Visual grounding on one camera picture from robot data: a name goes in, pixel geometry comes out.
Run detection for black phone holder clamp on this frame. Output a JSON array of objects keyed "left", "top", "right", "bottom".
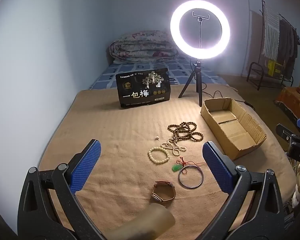
[{"left": 190, "top": 11, "right": 210, "bottom": 48}]

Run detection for white bead bracelet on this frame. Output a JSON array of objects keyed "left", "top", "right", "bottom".
[{"left": 148, "top": 146, "right": 170, "bottom": 165}]

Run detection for black tripod stand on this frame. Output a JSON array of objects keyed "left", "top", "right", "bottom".
[{"left": 178, "top": 59, "right": 203, "bottom": 107}]

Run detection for yellow box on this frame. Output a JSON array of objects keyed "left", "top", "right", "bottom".
[{"left": 267, "top": 60, "right": 284, "bottom": 77}]

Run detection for black clothes drying rack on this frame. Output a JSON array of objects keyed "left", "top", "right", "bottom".
[{"left": 258, "top": 0, "right": 300, "bottom": 85}]

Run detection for tan blanket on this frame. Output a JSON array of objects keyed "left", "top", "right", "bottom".
[{"left": 37, "top": 84, "right": 296, "bottom": 240}]

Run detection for green pendant with red cord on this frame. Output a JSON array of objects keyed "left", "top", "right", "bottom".
[{"left": 172, "top": 157, "right": 210, "bottom": 172}]

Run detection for blue checkered bed sheet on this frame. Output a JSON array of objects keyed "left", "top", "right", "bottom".
[{"left": 90, "top": 56, "right": 226, "bottom": 90}]

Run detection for black power cable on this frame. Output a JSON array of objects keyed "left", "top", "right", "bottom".
[{"left": 203, "top": 91, "right": 256, "bottom": 110}]

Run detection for brown bead necklace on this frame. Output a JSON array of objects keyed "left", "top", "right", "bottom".
[{"left": 167, "top": 121, "right": 204, "bottom": 143}]

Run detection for orange cardboard box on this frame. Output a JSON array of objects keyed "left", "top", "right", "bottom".
[{"left": 275, "top": 86, "right": 300, "bottom": 120}]

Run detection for white ring light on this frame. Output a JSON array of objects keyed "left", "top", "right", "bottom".
[{"left": 170, "top": 0, "right": 230, "bottom": 60}]

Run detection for striped towel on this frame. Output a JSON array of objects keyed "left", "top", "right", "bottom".
[{"left": 262, "top": 7, "right": 281, "bottom": 58}]

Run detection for watch with brown strap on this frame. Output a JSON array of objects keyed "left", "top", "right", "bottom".
[{"left": 152, "top": 181, "right": 176, "bottom": 202}]

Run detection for dark hanging clothes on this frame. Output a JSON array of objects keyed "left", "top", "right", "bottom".
[{"left": 277, "top": 19, "right": 300, "bottom": 79}]

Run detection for white bead necklace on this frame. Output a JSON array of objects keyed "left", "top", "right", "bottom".
[{"left": 160, "top": 137, "right": 186, "bottom": 155}]

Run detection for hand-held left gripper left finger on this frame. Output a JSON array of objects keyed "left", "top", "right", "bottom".
[{"left": 17, "top": 139, "right": 102, "bottom": 240}]

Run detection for black snack bag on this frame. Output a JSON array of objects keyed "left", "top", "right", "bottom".
[{"left": 115, "top": 68, "right": 171, "bottom": 109}]

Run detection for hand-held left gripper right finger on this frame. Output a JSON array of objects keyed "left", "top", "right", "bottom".
[{"left": 202, "top": 141, "right": 285, "bottom": 240}]

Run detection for folded floral quilt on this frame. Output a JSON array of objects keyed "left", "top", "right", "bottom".
[{"left": 109, "top": 31, "right": 178, "bottom": 64}]

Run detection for beige curved object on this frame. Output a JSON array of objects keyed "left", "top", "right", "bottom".
[{"left": 110, "top": 203, "right": 176, "bottom": 240}]

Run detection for silver bangle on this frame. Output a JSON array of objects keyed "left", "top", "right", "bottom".
[{"left": 178, "top": 165, "right": 204, "bottom": 188}]

